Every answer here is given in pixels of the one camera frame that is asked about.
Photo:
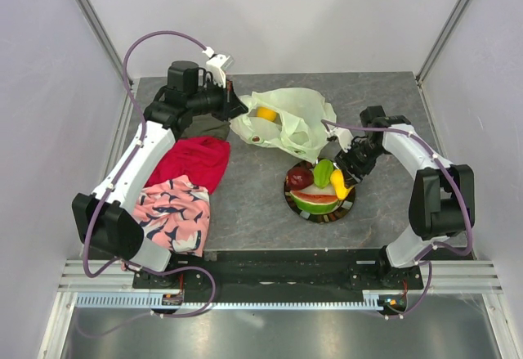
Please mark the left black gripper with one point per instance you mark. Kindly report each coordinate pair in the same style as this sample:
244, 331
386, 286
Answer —
230, 104

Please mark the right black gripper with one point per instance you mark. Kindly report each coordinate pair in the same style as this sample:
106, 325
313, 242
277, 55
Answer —
344, 161

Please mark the yellow fake pepper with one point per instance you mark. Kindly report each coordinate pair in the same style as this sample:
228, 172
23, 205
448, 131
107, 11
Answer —
342, 190

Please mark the green fake starfruit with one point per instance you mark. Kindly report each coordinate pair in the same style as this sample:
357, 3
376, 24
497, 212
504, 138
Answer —
322, 172

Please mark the yellow fake fruit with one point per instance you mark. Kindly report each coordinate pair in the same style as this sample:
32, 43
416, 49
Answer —
266, 114

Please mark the fake watermelon slice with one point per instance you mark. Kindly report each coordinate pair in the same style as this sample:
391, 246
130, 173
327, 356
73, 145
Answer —
315, 200

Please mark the dark red fake apple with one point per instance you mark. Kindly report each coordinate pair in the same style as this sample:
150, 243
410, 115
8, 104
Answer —
299, 178

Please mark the green avocado print plastic bag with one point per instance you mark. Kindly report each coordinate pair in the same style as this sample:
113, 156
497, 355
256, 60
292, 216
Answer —
297, 130

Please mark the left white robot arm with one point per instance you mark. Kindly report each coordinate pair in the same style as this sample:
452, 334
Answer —
104, 217

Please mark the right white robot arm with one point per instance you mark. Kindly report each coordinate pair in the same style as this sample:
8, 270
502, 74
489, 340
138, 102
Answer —
441, 210

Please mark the brown rimmed ceramic plate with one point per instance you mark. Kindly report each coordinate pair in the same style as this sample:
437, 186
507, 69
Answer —
341, 211

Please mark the olive green cloth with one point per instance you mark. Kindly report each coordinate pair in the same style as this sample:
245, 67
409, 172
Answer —
207, 126

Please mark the red cloth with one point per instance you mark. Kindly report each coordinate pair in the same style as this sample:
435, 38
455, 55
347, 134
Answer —
202, 159

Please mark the pink shark print cloth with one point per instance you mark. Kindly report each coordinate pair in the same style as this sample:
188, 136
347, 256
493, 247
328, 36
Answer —
173, 218

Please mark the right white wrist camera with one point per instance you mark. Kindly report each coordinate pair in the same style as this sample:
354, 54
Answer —
342, 136

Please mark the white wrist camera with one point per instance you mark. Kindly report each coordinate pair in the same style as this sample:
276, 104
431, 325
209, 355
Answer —
342, 136
217, 64

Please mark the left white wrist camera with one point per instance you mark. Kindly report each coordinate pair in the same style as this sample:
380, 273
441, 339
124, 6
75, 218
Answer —
217, 64

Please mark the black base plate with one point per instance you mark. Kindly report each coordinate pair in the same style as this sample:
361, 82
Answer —
363, 269

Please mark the left aluminium frame post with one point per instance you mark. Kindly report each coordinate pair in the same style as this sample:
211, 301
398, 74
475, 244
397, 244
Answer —
101, 35

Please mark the aluminium frame post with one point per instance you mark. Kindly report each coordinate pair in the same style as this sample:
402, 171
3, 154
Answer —
442, 39
101, 35

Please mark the right aluminium frame post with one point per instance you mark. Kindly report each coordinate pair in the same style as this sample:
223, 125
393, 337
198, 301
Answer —
442, 39

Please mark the grey slotted cable duct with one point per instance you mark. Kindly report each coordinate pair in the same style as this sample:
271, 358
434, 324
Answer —
370, 302

